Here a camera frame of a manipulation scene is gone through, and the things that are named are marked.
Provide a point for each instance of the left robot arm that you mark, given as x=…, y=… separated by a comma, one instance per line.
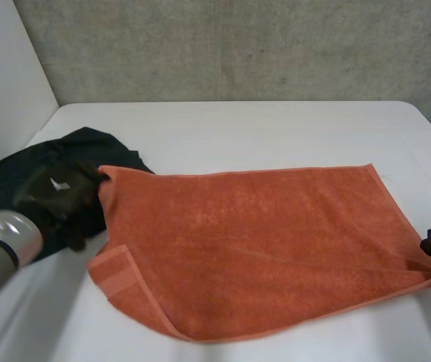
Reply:
x=0, y=245

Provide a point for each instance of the dark blue cloth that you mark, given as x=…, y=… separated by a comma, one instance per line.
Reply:
x=83, y=147

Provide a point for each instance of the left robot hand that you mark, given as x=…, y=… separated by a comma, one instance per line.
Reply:
x=55, y=196

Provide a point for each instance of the coral towel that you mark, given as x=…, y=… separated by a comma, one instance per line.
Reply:
x=260, y=241

